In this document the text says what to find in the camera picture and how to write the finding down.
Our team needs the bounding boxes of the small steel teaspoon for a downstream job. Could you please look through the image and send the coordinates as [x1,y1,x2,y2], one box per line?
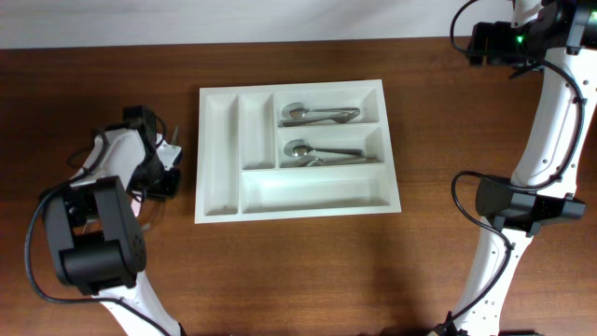
[170,125,179,146]

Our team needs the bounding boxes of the large steel spoon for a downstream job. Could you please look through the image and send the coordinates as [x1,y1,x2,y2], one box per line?
[283,139,365,158]

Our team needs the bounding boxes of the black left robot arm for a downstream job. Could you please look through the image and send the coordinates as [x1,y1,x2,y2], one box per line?
[33,105,185,335]

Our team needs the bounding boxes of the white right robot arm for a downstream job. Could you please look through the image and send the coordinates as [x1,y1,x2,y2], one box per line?
[431,0,596,335]

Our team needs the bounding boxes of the white plastic cutlery tray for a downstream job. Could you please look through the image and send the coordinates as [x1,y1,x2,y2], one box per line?
[195,79,401,224]

